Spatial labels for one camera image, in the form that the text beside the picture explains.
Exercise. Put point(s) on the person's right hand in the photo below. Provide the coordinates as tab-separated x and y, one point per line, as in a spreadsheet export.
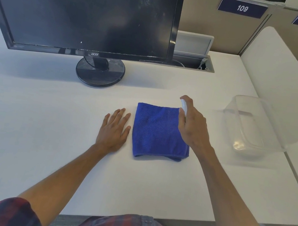
194	129

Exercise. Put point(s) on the person's left hand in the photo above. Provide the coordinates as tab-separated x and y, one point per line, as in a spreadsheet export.
112	136

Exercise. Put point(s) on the small white spray bottle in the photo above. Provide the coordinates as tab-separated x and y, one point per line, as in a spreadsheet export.
184	107

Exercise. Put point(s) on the blue microfiber cloth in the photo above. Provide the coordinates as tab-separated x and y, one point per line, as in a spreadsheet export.
154	132

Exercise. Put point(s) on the black acer monitor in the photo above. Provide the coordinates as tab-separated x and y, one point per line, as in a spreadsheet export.
83	9

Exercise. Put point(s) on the person's right forearm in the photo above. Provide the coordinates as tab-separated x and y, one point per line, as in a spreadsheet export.
229	207

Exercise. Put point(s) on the person's left forearm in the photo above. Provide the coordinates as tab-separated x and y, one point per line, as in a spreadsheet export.
66	177

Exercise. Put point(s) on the clear plastic container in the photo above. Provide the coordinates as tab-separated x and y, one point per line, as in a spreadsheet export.
247	126

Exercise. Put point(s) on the frosted desk divider panel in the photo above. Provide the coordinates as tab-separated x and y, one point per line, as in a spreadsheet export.
278	72

